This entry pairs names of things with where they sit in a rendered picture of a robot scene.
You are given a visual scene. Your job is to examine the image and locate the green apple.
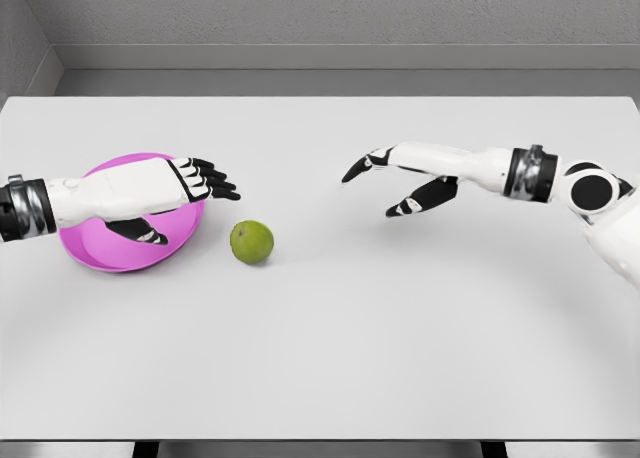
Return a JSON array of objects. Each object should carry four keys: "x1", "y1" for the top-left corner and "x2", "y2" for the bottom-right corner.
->
[{"x1": 229, "y1": 219, "x2": 275, "y2": 266}]

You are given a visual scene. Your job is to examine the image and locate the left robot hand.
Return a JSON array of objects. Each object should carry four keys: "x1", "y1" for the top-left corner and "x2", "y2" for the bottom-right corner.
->
[{"x1": 91, "y1": 156, "x2": 242, "y2": 247}]

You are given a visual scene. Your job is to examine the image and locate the pink plate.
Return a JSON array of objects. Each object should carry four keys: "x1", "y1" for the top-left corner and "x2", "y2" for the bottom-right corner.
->
[{"x1": 58, "y1": 151, "x2": 207, "y2": 275}]

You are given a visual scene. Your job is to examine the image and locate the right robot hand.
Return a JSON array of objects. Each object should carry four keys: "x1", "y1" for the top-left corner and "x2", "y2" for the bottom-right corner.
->
[{"x1": 341, "y1": 141, "x2": 460, "y2": 219}]

